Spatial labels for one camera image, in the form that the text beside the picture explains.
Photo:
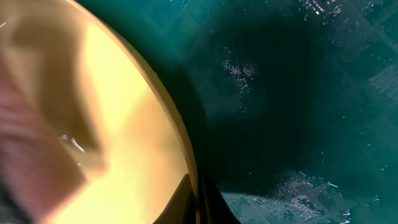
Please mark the yellow-green plate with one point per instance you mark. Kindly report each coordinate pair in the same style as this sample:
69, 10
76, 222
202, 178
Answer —
89, 134

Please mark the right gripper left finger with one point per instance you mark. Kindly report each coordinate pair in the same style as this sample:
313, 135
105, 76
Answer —
181, 207

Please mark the teal plastic serving tray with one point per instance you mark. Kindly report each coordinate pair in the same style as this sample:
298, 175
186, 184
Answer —
290, 105

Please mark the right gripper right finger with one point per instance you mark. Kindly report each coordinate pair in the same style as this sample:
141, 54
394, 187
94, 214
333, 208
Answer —
213, 208

